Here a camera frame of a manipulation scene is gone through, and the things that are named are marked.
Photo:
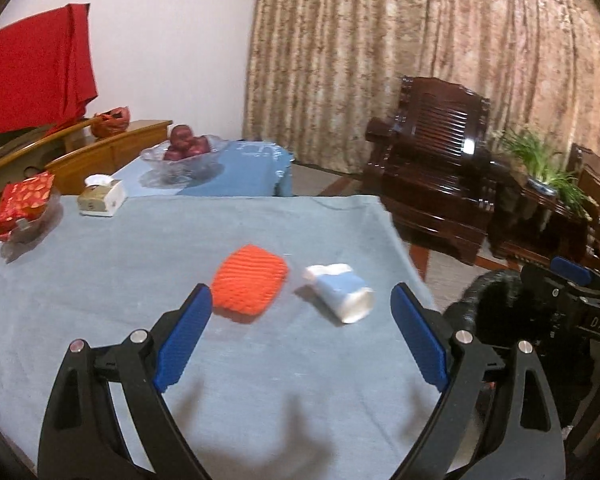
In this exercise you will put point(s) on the dark wooden side table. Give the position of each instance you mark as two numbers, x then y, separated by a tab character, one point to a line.
530	230

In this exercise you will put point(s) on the orange knitted sponge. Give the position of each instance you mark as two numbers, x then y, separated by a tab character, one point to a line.
250	280

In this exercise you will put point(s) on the red cloth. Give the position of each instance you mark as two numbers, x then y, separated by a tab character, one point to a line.
35	70

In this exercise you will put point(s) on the dark wooden armchair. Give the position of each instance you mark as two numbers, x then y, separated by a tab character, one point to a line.
595	175
430	160

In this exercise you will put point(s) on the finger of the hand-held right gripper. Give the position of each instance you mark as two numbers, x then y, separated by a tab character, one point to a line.
555	320
572	270

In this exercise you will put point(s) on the red snack packet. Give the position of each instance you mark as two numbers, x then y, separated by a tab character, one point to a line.
22	202

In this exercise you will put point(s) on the blue table cover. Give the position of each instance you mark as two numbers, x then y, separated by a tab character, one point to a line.
250	170

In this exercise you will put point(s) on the tissue box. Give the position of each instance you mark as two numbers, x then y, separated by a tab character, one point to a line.
100	200

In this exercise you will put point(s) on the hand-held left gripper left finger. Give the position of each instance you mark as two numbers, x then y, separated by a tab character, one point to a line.
182	340

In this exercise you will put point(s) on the grey-blue tablecloth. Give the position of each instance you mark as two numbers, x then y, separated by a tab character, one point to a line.
130	260

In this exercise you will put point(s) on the red plastic bag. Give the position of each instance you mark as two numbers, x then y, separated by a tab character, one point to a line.
110	122

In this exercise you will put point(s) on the red apple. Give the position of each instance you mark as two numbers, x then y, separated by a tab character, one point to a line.
198	146
181	134
172	154

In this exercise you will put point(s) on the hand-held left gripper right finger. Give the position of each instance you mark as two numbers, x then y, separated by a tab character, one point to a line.
420	340

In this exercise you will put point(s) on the beige patterned curtain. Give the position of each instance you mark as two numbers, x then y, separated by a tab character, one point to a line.
380	25

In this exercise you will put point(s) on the small plant pot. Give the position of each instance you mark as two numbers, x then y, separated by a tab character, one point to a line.
542	187

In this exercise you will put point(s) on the glass fruit bowl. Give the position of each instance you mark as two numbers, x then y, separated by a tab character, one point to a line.
205	160

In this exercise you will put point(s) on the green potted plant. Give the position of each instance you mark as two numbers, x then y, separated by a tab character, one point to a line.
535	155

